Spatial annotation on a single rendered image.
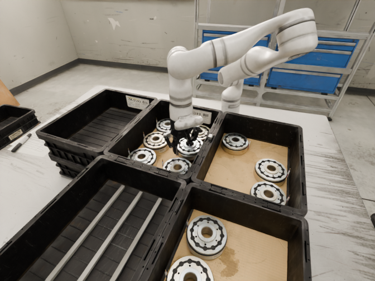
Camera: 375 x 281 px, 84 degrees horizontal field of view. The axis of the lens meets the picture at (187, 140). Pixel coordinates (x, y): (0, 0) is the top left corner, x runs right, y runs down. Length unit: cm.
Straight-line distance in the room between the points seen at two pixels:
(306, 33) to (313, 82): 214
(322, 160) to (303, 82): 169
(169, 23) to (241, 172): 309
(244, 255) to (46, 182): 81
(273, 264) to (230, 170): 31
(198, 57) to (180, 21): 300
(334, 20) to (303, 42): 287
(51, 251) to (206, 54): 63
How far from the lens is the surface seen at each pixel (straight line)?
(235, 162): 79
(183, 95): 60
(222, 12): 340
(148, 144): 82
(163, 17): 364
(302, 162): 72
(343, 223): 94
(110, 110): 114
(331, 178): 108
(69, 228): 70
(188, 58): 56
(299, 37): 63
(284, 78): 269
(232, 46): 59
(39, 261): 69
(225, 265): 59
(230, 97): 103
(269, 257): 62
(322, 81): 277
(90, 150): 74
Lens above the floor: 138
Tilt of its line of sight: 39 degrees down
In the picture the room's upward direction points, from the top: straight up
